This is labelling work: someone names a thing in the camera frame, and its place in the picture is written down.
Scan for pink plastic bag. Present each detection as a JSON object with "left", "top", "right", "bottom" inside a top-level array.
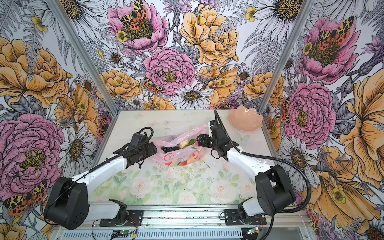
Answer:
[{"left": 150, "top": 124, "right": 208, "bottom": 167}]

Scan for pink scalloped bowl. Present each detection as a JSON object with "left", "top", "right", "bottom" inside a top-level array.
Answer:
[{"left": 229, "top": 106, "right": 264, "bottom": 132}]

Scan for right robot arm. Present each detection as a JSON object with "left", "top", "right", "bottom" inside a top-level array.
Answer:
[{"left": 197, "top": 120, "right": 296, "bottom": 223}]

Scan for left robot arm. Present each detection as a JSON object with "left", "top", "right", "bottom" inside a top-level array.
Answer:
[{"left": 43, "top": 130, "right": 157, "bottom": 230}]

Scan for dark fake grapes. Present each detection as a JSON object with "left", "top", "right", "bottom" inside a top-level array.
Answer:
[{"left": 161, "top": 146, "right": 181, "bottom": 154}]

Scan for green fake fruit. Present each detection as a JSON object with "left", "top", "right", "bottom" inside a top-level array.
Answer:
[{"left": 189, "top": 139, "right": 197, "bottom": 146}]

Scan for beige fake fruit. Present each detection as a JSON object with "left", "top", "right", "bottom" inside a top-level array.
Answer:
[{"left": 179, "top": 139, "right": 190, "bottom": 149}]

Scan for green circuit board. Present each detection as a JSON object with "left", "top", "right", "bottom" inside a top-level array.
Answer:
[{"left": 111, "top": 229, "right": 132, "bottom": 239}]

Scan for left black corrugated cable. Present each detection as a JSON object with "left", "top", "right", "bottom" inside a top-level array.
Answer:
[{"left": 44, "top": 126, "right": 154, "bottom": 226}]

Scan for black corrugated cable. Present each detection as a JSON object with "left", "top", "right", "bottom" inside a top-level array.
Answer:
[
  {"left": 214, "top": 109, "right": 313, "bottom": 240},
  {"left": 44, "top": 126, "right": 154, "bottom": 226}
]

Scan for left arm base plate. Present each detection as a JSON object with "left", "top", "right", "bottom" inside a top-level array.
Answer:
[{"left": 99, "top": 210, "right": 144, "bottom": 227}]

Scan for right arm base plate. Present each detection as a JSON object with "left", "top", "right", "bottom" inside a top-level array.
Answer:
[{"left": 221, "top": 209, "right": 267, "bottom": 226}]

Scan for aluminium front rail frame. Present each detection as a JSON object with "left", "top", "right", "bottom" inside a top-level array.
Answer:
[{"left": 50, "top": 205, "right": 316, "bottom": 240}]

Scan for right black corrugated cable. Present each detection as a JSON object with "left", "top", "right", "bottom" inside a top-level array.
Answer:
[{"left": 214, "top": 109, "right": 313, "bottom": 240}]

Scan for white perforated cable duct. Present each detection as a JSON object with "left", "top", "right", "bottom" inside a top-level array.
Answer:
[{"left": 58, "top": 228, "right": 243, "bottom": 240}]

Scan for right aluminium corner post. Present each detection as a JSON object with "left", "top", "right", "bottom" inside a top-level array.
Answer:
[{"left": 257, "top": 0, "right": 316, "bottom": 112}]

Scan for aluminium corner post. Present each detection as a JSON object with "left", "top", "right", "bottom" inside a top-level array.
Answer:
[
  {"left": 44, "top": 0, "right": 119, "bottom": 115},
  {"left": 257, "top": 0, "right": 316, "bottom": 112}
]

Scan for left aluminium corner post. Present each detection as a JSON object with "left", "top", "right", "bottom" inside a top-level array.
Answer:
[{"left": 44, "top": 0, "right": 119, "bottom": 115}]

